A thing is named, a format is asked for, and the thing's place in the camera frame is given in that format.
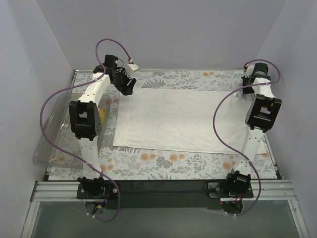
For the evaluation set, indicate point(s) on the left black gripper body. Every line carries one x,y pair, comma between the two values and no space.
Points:
123,81

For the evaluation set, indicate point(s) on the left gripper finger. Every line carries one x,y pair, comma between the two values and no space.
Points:
125,90
130,85

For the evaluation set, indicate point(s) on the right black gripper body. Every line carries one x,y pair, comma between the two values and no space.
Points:
246,87

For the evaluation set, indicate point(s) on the orange patterned towel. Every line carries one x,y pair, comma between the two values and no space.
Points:
103,115

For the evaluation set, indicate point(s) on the white towel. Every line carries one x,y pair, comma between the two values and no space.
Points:
182,120

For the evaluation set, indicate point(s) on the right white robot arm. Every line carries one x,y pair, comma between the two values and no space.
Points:
260,118

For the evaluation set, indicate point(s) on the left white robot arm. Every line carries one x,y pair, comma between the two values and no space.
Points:
86,122

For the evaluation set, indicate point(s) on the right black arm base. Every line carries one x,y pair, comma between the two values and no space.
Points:
231,202

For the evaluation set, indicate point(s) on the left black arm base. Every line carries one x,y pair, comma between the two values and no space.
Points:
104,193

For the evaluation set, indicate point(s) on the floral patterned table mat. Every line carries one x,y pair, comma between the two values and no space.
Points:
123,163

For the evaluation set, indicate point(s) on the clear plastic bin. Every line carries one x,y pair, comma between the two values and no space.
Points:
58,130

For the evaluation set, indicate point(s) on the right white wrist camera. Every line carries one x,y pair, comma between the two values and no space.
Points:
248,70

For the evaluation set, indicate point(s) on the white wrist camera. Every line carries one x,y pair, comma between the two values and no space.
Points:
248,70
130,69

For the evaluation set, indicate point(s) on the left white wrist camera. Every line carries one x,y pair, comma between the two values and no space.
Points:
130,69

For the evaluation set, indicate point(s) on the aluminium frame rail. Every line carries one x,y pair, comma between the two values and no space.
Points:
71,190

